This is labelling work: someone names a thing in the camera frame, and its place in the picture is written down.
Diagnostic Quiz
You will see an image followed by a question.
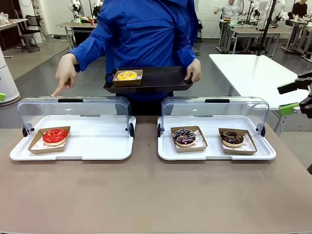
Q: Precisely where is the cardboard box of yellow donut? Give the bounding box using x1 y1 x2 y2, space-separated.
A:
112 69 144 87

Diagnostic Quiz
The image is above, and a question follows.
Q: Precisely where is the yellow sprinkled donut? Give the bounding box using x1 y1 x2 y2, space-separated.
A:
117 70 138 81

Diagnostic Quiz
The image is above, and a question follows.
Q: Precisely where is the black serving tray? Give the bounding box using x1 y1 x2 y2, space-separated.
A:
103 66 194 94

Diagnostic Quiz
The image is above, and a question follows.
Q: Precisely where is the person right forearm blue sleeve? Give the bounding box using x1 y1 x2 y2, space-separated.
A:
69 33 107 73

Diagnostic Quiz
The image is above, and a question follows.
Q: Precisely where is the person left forearm blue sleeve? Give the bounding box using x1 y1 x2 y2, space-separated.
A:
174 34 198 66

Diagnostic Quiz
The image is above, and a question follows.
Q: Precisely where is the cardboard box of chocolate donut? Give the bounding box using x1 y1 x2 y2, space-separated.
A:
217 127 258 156

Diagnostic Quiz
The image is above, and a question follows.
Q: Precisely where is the chocolate glazed donut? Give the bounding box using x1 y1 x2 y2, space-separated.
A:
219 130 245 147

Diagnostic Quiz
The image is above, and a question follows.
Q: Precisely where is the red glazed donut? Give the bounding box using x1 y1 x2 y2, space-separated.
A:
42 128 69 147

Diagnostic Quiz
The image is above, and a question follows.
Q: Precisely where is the cardboard box of red donut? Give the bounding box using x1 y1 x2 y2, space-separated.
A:
27 126 72 155

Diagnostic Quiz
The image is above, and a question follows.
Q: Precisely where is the seated person black shirt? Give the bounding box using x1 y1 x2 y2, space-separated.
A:
291 0 308 25

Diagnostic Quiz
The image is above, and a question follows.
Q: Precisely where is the seated person white shirt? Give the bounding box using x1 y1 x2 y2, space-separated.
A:
214 0 239 20

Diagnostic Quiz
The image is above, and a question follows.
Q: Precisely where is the cardboard box of purple donut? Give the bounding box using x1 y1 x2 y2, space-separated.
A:
170 125 209 154

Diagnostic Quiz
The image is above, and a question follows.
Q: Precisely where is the purple sprinkled chocolate donut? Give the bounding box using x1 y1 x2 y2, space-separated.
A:
173 129 197 148

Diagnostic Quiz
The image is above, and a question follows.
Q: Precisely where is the person torso blue shirt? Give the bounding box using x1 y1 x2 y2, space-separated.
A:
97 0 201 117

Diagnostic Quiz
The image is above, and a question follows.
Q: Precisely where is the person right hand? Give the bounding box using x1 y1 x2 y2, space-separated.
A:
51 53 79 98

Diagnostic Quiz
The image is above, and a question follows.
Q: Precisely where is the person left hand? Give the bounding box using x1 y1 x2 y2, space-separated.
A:
184 58 202 82

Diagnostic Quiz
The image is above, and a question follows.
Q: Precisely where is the white side table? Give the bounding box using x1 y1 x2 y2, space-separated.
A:
209 53 312 134

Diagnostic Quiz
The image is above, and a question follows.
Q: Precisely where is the black stand pole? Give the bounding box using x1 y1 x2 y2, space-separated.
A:
255 0 278 57

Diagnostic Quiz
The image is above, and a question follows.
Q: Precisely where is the grey background desk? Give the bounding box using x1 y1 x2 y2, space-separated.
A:
217 19 281 55

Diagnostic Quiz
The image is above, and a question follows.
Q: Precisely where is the black office chair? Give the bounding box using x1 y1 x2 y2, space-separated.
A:
19 15 41 54

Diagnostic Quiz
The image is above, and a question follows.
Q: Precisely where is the clear display lid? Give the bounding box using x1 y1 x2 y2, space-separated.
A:
157 96 270 138
17 96 136 141

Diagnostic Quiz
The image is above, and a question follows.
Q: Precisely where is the wooden background desk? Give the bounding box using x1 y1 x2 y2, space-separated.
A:
0 19 29 59

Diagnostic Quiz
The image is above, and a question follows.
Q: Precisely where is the white display tray base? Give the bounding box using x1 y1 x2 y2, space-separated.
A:
9 115 137 161
157 115 277 161

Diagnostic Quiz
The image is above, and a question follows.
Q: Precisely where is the grey background workbench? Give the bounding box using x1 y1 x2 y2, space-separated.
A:
55 22 98 51

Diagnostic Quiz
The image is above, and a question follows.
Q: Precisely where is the white cylindrical pedestal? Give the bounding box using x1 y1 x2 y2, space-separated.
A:
0 45 21 106

